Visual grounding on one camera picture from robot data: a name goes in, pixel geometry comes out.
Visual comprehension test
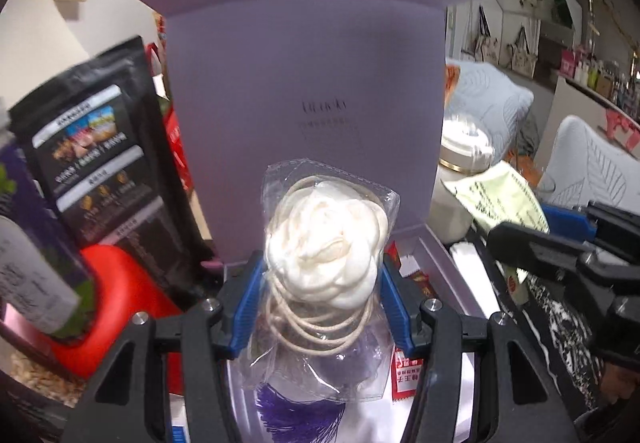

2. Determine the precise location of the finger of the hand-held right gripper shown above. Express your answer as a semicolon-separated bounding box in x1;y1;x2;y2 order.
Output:
542;200;640;251
487;221;640;324

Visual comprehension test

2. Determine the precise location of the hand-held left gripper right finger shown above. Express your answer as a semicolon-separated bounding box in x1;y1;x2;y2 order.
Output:
381;255;583;443

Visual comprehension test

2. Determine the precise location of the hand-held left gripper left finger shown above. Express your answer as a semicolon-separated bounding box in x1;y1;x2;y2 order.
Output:
60;255;268;443

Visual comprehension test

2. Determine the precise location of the small dark red packet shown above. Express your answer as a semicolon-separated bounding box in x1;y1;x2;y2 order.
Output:
407;270;433;299

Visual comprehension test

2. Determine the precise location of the red white packet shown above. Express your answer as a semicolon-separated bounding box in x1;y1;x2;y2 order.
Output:
384;242;432;401

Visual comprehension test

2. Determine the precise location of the light green packet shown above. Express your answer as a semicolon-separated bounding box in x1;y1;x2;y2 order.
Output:
442;162;551;299

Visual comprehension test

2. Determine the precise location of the clear bag with white flower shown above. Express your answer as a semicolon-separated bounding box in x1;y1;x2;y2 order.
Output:
240;160;401;404

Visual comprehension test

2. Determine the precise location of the purple sachet with tassel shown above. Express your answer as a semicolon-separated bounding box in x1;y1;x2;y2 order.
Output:
254;323;397;443

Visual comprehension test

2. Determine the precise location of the purple gift box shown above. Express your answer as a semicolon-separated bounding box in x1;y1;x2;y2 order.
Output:
127;0;488;443

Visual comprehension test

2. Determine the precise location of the person's right hand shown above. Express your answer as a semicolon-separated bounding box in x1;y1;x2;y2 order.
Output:
597;358;640;411

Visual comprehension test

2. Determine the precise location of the chair with leaf pattern cover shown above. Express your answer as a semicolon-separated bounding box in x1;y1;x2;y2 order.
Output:
540;115;640;214
450;60;536;158

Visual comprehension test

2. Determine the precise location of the long white packet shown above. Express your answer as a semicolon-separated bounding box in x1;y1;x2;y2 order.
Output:
449;243;501;319

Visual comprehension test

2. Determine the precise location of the pink bow decoration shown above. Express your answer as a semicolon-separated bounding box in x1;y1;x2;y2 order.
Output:
602;110;640;147

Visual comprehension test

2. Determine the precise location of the low white cabinet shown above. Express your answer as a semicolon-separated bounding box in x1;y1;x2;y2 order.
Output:
535;75;640;158

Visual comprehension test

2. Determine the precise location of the red container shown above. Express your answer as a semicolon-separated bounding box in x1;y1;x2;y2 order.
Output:
47;243;201;394

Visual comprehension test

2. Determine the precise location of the white jar with cream lid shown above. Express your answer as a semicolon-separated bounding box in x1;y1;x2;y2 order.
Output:
430;115;496;241

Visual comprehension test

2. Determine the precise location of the row of bottles and jars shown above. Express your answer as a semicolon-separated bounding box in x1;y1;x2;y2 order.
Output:
560;0;640;110

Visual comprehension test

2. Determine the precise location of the hanging tote bag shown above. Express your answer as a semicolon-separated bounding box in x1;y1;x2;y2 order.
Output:
510;25;539;74
470;5;501;64

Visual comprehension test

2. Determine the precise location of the red snack bag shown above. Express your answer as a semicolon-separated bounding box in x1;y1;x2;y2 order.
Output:
145;43;193;194

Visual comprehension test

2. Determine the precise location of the black snack bag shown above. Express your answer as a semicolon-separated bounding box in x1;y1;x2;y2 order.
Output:
10;35;216;269

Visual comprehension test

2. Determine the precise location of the clear bag of nuts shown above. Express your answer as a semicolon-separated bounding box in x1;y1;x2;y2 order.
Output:
0;353;86;409

